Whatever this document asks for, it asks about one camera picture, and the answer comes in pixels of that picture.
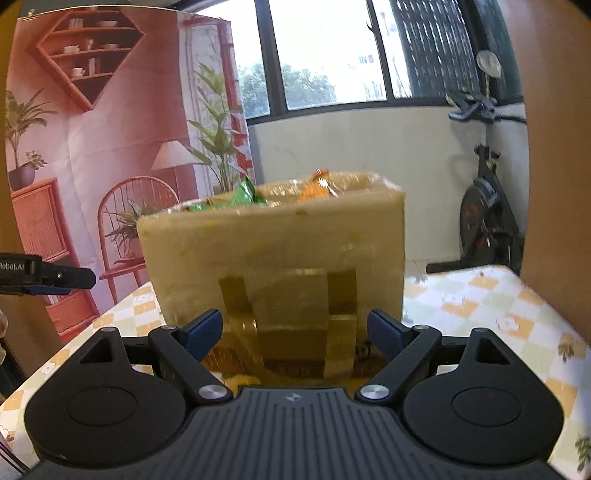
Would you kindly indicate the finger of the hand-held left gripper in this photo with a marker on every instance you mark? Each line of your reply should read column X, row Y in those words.
column 69, row 278

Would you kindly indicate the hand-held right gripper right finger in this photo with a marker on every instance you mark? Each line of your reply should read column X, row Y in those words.
column 385, row 333

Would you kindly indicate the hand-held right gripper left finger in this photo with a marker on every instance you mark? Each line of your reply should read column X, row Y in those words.
column 203, row 334

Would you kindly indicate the cardboard box with plastic liner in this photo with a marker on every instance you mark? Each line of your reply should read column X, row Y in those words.
column 277, row 244

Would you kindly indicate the green snack packet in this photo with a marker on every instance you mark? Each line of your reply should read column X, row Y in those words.
column 244, row 194

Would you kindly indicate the checked floral tablecloth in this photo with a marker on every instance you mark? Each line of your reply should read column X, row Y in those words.
column 485, row 314

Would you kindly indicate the black exercise bike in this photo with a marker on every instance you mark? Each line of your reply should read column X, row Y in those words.
column 485, row 217

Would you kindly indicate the printed room backdrop cloth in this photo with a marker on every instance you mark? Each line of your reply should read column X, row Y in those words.
column 115, row 129

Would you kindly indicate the wooden door panel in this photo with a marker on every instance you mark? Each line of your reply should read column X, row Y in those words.
column 558, row 184

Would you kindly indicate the black framed window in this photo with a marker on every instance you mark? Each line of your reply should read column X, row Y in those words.
column 263, row 55

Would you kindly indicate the white cloth bag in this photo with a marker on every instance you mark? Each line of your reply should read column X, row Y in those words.
column 489, row 62

